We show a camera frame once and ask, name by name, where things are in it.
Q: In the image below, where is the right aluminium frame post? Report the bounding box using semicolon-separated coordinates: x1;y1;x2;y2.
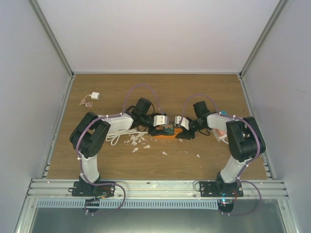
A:
238;0;288;79

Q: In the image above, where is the pink charger plug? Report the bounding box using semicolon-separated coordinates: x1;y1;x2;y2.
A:
214;129;226;137

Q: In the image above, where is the white usb charger plug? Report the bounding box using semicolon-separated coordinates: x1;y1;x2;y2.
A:
90;92;101;100

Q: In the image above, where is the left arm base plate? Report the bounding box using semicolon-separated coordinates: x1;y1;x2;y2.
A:
68;180;115;199

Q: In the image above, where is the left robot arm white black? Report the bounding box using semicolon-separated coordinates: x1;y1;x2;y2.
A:
69;98;169;196

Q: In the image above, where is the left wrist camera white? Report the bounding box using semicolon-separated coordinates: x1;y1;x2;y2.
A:
153;115;169;127

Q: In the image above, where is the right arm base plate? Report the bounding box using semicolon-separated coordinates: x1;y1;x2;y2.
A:
199;181;244;198

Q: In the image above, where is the white pink power strip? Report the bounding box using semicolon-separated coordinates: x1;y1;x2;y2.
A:
212;129;228;144

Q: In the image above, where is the grey slotted cable duct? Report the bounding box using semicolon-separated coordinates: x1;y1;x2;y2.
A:
37;199;218;210

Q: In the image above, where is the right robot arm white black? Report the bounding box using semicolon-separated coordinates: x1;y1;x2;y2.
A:
174;101;266;197

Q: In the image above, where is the orange power strip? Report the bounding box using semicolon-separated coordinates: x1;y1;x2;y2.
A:
154;128;182;139

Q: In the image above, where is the aluminium frame post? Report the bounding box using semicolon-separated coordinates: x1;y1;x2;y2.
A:
238;0;288;79
28;0;74;79

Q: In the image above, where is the left aluminium frame post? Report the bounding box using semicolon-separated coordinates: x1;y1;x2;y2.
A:
28;0;74;79

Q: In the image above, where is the green dragon cube plug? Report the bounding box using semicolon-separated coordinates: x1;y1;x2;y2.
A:
163;123;175;136

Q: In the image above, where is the aluminium front rail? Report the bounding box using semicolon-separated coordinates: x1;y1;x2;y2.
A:
26;179;289;200

